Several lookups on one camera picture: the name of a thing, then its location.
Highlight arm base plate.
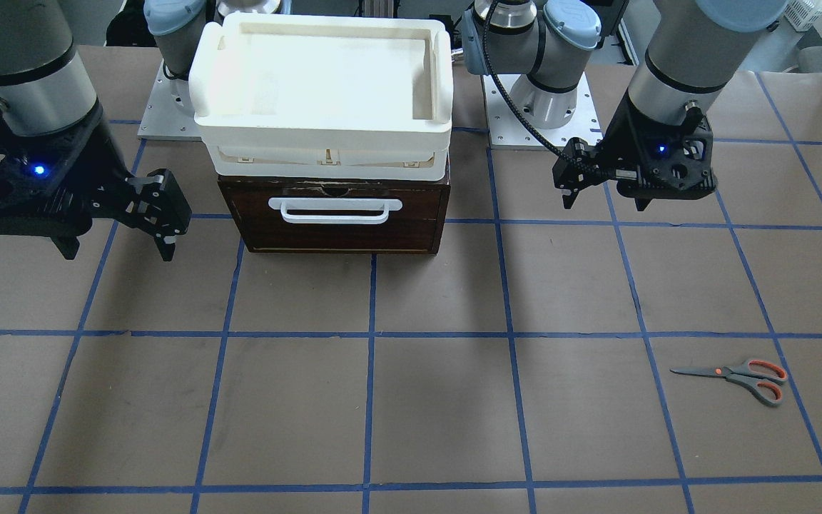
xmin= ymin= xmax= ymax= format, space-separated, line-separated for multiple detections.
xmin=482 ymin=74 xmax=603 ymax=151
xmin=138 ymin=62 xmax=201 ymax=142

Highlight dark wooden drawer box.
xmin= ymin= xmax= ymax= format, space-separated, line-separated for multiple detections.
xmin=218 ymin=173 xmax=451 ymax=254

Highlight grey orange scissors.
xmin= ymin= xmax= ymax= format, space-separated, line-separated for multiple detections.
xmin=671 ymin=359 xmax=788 ymax=408

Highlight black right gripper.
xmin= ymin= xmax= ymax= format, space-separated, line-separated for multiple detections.
xmin=0 ymin=102 xmax=192 ymax=261

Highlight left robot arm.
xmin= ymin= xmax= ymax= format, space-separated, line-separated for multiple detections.
xmin=461 ymin=1 xmax=786 ymax=211

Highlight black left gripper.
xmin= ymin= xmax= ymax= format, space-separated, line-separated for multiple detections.
xmin=552 ymin=96 xmax=717 ymax=212

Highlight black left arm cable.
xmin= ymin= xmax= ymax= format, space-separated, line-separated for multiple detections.
xmin=479 ymin=0 xmax=601 ymax=176

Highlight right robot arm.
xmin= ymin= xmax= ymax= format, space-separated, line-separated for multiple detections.
xmin=0 ymin=1 xmax=192 ymax=261

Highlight white plastic tray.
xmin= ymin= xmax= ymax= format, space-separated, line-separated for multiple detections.
xmin=189 ymin=13 xmax=453 ymax=181

